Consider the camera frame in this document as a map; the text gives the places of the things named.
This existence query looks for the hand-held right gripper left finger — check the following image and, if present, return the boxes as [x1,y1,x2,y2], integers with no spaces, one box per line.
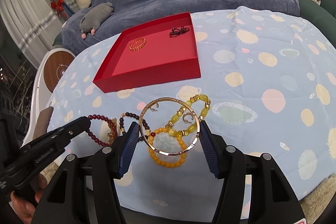
[31,121,139,224]

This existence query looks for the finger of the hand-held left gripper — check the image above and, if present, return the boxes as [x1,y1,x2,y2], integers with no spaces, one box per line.
[47,116,92,146]

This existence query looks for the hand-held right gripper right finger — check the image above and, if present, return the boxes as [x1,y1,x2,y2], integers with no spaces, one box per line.
[198,120,307,224]

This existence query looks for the dark red bead bracelet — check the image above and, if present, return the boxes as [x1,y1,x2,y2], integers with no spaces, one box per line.
[88,114,113,147]

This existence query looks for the dark brown bead bracelet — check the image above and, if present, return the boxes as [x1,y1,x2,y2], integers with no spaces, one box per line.
[119,112,152,141]

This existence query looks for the orange bead bracelet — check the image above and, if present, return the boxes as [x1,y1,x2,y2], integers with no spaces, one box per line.
[148,127,188,169]

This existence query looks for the yellow-green bead bracelet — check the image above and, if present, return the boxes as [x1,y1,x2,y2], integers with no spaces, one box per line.
[165,94,212,138]

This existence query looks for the gold bangle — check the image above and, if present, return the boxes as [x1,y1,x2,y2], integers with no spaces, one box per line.
[139,97,201,156]

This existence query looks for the red box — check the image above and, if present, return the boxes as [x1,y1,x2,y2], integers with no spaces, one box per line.
[93,12,201,94]

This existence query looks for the person's left hand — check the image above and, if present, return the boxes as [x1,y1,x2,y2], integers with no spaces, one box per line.
[10,174,48,223]

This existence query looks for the white device with wooden disc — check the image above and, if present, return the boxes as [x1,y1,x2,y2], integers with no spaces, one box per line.
[24,47,77,146]

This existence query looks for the blue planet print tablecloth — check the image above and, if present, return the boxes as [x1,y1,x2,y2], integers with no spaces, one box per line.
[31,6,336,220]

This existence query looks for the grey plush toy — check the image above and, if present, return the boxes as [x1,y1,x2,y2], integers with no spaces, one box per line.
[79,2,115,40]

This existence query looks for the cream fluffy rug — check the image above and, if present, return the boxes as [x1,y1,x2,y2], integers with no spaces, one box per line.
[296,176,336,224]

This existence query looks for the red ribbon bow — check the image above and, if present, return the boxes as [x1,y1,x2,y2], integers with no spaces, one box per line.
[50,0,65,17]

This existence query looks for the white curtain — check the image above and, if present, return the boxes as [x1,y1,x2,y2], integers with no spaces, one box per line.
[0,0,64,57]

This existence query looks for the gold bead bracelet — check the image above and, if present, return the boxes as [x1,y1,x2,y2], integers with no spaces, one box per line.
[129,37,147,52]

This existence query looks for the dark red bow bracelet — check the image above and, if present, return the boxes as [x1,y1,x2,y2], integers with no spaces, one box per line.
[169,26,190,38]

